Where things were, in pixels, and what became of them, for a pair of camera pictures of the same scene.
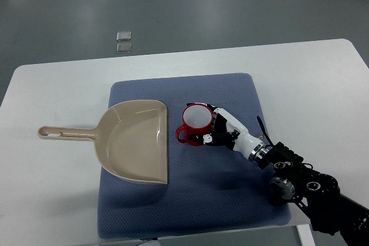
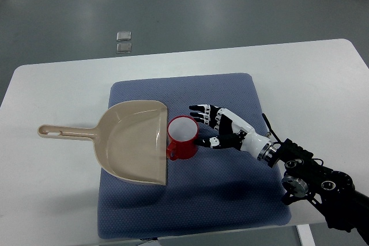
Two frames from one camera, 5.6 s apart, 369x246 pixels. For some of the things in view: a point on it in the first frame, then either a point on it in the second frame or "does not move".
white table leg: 305,235 does not move
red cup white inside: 197,120 -> 182,132
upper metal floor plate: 124,36 does not move
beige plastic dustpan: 131,140 does not move
